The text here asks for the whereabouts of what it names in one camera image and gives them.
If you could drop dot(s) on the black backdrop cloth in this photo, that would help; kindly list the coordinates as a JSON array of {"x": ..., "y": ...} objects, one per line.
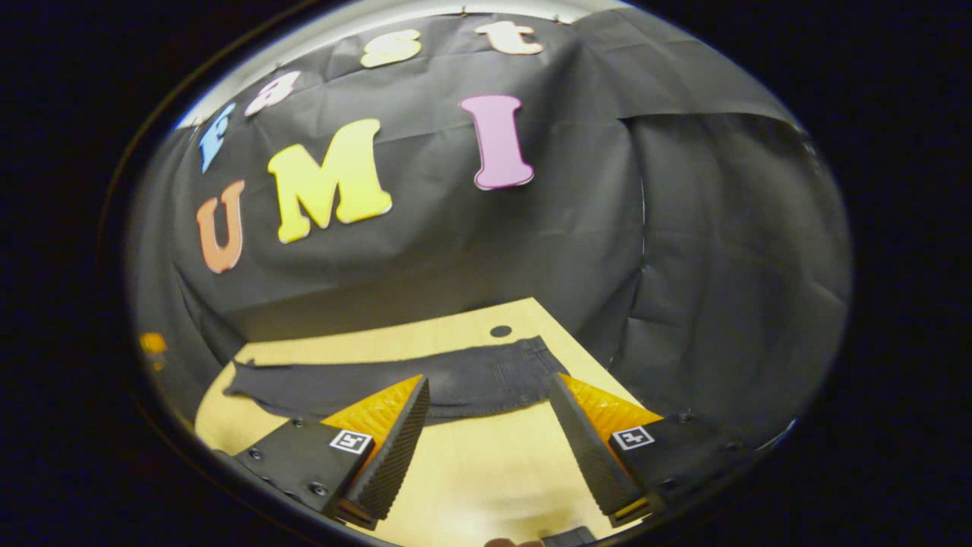
[{"x": 456, "y": 251}]

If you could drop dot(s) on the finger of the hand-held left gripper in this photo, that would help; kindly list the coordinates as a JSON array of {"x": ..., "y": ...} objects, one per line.
[{"x": 152, "y": 342}]

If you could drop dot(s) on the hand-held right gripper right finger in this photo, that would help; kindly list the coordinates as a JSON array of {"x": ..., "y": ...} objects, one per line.
[{"x": 585, "y": 448}]

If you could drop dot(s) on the dark grey jeans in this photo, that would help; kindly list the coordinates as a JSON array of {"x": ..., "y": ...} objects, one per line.
[{"x": 486, "y": 380}]

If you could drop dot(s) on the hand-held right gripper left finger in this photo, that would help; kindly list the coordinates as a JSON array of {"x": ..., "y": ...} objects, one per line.
[{"x": 395, "y": 448}]

